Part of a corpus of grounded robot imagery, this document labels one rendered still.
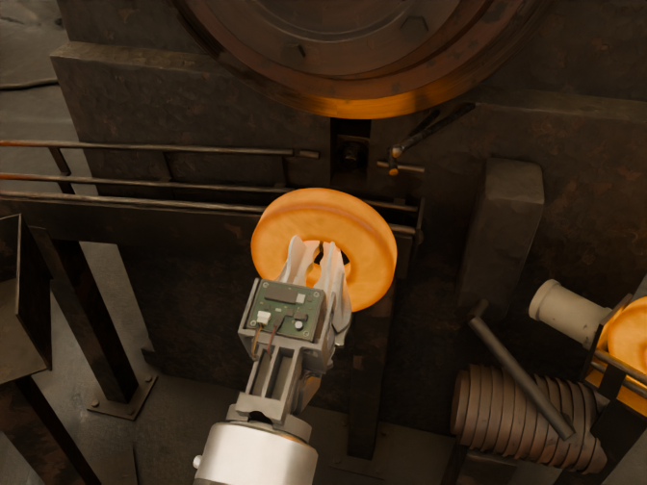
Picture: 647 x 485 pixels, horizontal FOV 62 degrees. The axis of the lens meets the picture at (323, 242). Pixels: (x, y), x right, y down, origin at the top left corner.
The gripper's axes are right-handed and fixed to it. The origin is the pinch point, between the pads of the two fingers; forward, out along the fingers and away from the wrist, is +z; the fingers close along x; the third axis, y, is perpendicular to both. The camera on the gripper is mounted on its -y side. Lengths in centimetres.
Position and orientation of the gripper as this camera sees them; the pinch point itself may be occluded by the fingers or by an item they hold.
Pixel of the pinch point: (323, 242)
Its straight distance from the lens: 55.8
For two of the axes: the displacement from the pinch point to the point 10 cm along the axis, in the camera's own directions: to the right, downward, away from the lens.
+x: -9.7, -1.7, 1.7
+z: 2.3, -8.4, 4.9
